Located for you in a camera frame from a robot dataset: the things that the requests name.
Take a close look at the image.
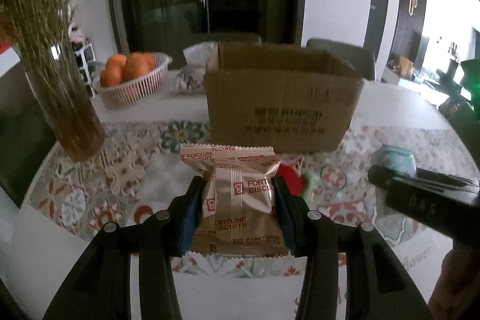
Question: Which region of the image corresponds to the light blue tissue pack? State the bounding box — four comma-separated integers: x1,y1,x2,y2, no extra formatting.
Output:
372,145,416,176

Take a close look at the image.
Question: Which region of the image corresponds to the green knitted glove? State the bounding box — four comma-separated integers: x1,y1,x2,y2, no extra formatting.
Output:
439,58,480,166

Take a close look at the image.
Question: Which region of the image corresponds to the red pompom green plush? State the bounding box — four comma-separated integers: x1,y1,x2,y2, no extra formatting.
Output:
276,163,320,201

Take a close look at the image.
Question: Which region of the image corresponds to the gold fortune biscuits packet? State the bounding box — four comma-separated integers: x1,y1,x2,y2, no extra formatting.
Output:
180,144,275,175
190,154,288,257

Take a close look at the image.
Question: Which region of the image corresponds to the white tv cabinet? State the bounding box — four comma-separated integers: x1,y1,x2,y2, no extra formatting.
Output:
381,67,436,95

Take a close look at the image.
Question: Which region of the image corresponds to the glass vase with water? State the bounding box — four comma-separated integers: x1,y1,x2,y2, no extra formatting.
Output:
20,40,105,162

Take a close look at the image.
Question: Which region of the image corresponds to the dark side chair left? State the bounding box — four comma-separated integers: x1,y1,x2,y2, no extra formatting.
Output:
1,106,56,207

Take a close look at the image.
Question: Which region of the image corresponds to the dark chair right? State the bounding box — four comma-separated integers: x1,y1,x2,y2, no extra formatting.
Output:
306,38,376,80

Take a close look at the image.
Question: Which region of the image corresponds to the brown cardboard box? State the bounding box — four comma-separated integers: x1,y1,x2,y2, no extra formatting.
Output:
204,42,365,154

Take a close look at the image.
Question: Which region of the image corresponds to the white basket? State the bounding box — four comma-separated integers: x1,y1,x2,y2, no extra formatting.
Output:
94,53,173,109

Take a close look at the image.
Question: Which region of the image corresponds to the orange fruit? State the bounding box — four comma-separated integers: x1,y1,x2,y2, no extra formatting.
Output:
123,52,152,81
143,53,156,71
106,54,127,68
99,64,124,88

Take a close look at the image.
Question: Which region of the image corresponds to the floral tissue box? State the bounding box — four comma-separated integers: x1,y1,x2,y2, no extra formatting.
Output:
172,41,216,95

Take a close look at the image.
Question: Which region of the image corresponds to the white shoe rack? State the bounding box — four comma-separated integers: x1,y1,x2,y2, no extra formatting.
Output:
70,27,96,98

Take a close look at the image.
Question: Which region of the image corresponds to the dried flower bunch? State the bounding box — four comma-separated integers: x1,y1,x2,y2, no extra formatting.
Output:
1,0,83,87

